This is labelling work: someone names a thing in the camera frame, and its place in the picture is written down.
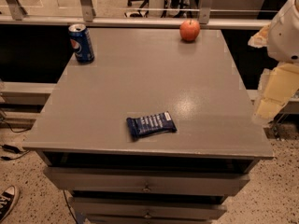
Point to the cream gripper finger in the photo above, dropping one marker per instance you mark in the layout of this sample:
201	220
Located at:
260	39
276	88

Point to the blue pepsi can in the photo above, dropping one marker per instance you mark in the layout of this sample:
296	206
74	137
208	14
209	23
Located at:
81	43

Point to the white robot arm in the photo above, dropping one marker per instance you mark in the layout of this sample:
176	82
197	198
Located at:
283	37

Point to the red apple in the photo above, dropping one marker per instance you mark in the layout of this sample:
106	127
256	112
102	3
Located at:
189	30

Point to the black office chair base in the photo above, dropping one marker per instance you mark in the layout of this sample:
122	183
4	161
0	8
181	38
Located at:
156	8

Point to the blue snack bar wrapper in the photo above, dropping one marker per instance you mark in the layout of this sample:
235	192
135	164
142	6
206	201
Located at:
151	125

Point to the grey drawer cabinet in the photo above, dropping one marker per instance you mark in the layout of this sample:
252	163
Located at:
167	178

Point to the metal railing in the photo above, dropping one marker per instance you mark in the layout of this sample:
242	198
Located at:
212	14

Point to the black and white sneaker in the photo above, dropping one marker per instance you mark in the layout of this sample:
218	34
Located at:
8	200

